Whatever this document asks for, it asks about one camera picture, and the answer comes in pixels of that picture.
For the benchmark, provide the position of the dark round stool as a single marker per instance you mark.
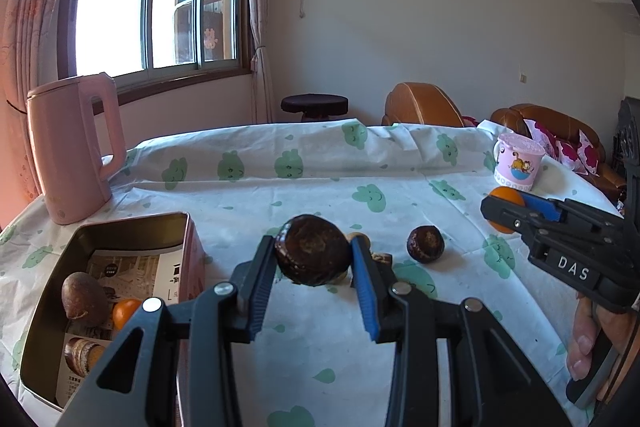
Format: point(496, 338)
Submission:
point(314, 104)

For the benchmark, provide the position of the brown leather sofa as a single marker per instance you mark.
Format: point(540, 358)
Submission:
point(565, 119)

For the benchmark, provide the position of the person's right hand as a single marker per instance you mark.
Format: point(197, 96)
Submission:
point(580, 342)

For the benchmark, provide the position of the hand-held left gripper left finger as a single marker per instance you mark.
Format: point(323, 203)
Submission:
point(257, 287)

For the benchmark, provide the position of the small orange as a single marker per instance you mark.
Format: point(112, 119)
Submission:
point(505, 194)

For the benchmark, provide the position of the pink electric kettle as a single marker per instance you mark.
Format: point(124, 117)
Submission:
point(65, 157)

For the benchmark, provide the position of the round orange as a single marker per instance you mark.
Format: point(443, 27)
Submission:
point(125, 313)

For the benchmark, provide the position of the pink floral curtain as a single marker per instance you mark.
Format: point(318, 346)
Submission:
point(25, 32)

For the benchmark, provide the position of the beige tied curtain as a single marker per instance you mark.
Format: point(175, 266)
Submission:
point(260, 32)

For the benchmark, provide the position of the floral cushion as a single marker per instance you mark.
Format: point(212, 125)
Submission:
point(582, 154)
point(540, 137)

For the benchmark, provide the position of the white tablecloth with green clouds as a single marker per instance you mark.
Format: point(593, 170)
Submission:
point(300, 187)

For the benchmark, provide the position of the small yellow round fruit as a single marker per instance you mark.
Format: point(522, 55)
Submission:
point(359, 238)

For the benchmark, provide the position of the dark round fruit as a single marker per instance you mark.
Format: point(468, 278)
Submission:
point(425, 244)
point(312, 249)

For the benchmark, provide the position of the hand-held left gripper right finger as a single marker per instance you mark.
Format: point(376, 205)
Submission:
point(365, 292)

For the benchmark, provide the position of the brown leather chair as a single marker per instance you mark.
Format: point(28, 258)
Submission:
point(420, 104)

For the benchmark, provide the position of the printed paper leaflet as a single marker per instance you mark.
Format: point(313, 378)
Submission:
point(135, 272)

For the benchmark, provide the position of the brown round fruit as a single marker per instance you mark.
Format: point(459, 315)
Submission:
point(82, 297)

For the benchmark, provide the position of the pink metal tin box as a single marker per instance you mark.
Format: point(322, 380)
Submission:
point(192, 257)

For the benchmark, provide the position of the pink cartoon cup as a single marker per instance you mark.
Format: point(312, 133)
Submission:
point(520, 167)

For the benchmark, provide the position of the dark carved wooden furniture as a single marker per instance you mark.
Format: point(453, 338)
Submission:
point(627, 127)

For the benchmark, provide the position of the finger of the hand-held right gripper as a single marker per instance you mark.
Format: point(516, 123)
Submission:
point(505, 213)
point(542, 208)

